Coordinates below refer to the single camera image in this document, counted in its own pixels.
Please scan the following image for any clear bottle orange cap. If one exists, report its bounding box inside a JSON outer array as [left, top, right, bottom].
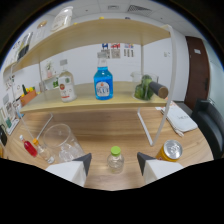
[[32, 138, 56, 165]]

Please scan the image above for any glass jar with limes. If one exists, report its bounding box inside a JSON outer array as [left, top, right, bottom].
[[130, 71, 159, 101]]

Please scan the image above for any ceiling air vent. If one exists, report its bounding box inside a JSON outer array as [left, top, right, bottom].
[[127, 4, 154, 14]]

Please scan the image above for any two-tier wooden shelf rack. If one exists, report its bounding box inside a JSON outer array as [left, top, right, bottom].
[[2, 18, 178, 148]]

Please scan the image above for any black handbag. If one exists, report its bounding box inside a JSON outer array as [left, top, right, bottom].
[[0, 124, 8, 147]]

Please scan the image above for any clear bottle red label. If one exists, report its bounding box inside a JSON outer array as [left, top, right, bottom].
[[57, 59, 78, 103]]

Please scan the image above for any blue wall poster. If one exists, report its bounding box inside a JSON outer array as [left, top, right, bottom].
[[101, 42, 110, 59]]

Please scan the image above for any black sofa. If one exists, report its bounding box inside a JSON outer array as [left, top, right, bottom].
[[191, 98, 224, 159]]

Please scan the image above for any brown door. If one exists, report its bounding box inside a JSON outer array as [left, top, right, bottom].
[[184, 35, 212, 111]]

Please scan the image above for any red wall poster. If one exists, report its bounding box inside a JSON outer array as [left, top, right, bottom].
[[110, 42, 121, 59]]

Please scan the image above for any tall black silver can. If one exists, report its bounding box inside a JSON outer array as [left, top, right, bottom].
[[16, 32, 34, 61]]

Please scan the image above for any small red liquid bottle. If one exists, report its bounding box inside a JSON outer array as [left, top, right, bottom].
[[18, 134, 39, 158]]

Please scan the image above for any clear bottle green cap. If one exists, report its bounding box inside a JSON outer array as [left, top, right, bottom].
[[106, 145, 125, 174]]

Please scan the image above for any clear glass cup with ice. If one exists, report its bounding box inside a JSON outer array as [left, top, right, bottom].
[[43, 123, 85, 163]]

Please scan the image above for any large glass jar wooden lid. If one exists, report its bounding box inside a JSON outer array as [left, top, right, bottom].
[[31, 20, 48, 44]]

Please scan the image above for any blue liquid bottle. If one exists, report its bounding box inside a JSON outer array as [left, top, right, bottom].
[[93, 52, 114, 101]]

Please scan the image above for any dark wooden muddler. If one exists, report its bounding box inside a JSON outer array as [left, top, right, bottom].
[[148, 80, 169, 99]]

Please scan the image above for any yellow drink can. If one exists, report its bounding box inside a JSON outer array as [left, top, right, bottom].
[[155, 139, 184, 163]]

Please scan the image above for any white bag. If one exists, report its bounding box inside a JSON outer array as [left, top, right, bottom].
[[160, 103, 199, 138]]

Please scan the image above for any multicoloured wall poster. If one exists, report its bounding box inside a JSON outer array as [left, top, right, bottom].
[[123, 43, 135, 58]]

